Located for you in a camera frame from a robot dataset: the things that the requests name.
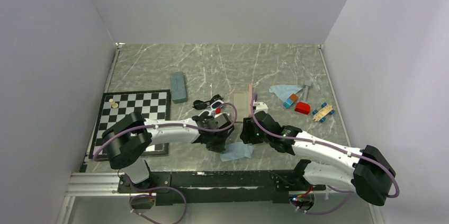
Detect black white chessboard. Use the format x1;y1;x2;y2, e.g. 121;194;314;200
86;89;171;159

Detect white frame sunglasses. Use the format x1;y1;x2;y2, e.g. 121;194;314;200
199;100;224;117

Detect black sunglasses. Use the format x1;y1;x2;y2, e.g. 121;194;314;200
192;94;223;110

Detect aluminium frame rail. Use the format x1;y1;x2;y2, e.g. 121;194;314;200
66;173;119;197

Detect pink glasses case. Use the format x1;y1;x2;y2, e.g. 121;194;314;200
231;84;253;123

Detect blue orange toy block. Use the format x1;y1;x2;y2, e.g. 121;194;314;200
283;94;299;109

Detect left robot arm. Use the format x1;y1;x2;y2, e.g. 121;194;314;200
93;112;234;192

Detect red toy block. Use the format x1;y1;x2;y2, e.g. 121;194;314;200
294;102;311;115

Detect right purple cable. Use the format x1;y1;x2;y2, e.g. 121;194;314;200
249;92;401;216

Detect grey toy hammer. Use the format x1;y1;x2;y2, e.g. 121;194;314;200
302;80;312;103

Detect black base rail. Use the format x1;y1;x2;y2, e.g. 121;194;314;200
117;170;325;206

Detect wooden toy car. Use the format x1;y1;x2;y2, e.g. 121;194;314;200
312;102;335;123

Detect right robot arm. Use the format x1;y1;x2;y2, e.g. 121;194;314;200
240;111;400;206

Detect blue cleaning cloth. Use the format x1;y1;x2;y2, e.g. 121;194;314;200
220;142;254;162

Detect grey blue glasses case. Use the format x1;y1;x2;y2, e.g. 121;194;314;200
170;71;188;104

